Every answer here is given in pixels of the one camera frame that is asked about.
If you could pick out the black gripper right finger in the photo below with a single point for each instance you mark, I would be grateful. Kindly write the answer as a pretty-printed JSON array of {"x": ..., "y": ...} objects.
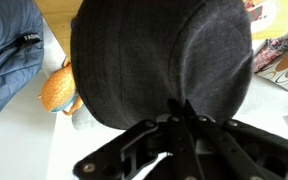
[{"x": 250, "y": 150}]

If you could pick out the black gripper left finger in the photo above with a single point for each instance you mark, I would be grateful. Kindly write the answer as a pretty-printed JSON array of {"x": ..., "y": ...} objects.
[{"x": 117, "y": 146}]

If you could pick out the black brimmed hat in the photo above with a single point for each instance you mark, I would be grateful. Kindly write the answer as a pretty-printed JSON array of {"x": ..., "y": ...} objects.
[{"x": 134, "y": 60}]

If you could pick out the orange octopus plush toy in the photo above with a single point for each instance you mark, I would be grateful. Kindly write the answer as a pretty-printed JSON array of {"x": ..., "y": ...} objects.
[{"x": 59, "y": 90}]

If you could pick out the pink floral cloth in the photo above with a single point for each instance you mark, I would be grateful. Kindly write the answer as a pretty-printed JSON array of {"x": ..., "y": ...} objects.
[{"x": 270, "y": 53}]

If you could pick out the dark blue quilted jacket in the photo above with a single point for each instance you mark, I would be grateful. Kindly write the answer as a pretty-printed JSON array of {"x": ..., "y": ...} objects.
[{"x": 7, "y": 56}]

